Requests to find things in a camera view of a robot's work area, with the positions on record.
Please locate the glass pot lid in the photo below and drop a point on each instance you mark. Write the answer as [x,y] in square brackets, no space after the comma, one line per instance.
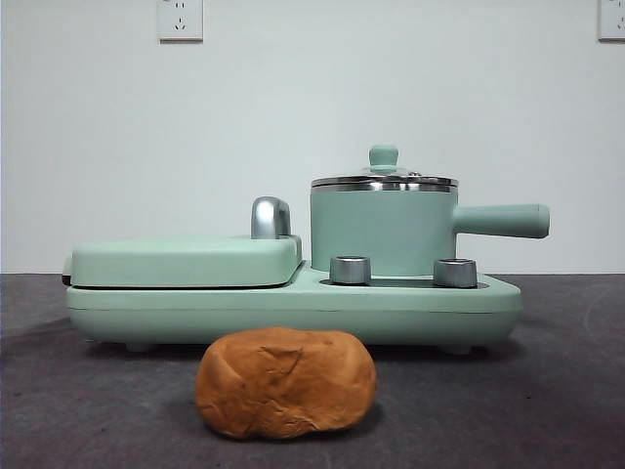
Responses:
[383,156]

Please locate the brown potato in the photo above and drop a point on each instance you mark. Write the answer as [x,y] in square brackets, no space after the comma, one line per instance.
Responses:
[285,381]

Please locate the silver control knob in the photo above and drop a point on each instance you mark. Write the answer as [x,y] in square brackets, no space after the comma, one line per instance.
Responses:
[349,269]
[455,272]

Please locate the mint green breakfast machine base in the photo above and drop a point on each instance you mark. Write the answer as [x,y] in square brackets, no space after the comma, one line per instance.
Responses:
[293,312]

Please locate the mint green griddle cover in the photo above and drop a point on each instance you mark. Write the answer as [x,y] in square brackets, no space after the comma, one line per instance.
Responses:
[185,261]

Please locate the white wall socket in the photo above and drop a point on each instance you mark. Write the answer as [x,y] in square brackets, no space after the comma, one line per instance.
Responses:
[179,22]
[612,19]

